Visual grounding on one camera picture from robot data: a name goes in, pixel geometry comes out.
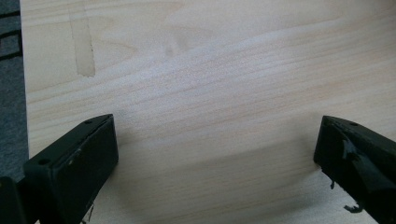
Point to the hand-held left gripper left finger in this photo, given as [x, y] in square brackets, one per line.
[73, 169]

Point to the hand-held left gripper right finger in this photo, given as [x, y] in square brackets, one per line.
[358, 161]

